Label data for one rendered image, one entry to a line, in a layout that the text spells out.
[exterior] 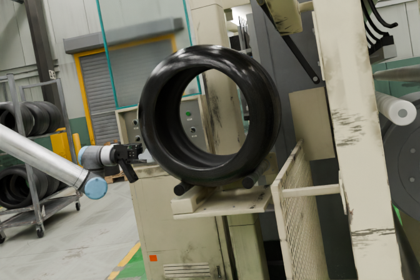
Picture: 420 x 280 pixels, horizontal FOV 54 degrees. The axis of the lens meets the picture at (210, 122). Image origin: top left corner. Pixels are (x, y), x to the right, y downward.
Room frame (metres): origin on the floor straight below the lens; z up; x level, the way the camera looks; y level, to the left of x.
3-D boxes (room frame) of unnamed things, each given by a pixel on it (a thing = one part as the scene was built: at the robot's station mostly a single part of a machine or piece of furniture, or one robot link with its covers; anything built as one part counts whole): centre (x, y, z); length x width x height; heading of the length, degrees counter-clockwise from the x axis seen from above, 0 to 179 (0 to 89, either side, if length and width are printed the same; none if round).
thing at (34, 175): (5.31, 2.38, 0.96); 1.36 x 0.71 x 1.92; 172
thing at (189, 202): (1.76, 0.11, 0.84); 0.36 x 0.09 x 0.06; 162
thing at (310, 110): (1.80, -0.45, 1.05); 0.20 x 0.15 x 0.30; 162
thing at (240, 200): (1.71, -0.02, 0.80); 0.37 x 0.36 x 0.02; 72
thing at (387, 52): (1.70, -0.69, 1.30); 0.83 x 0.13 x 0.08; 162
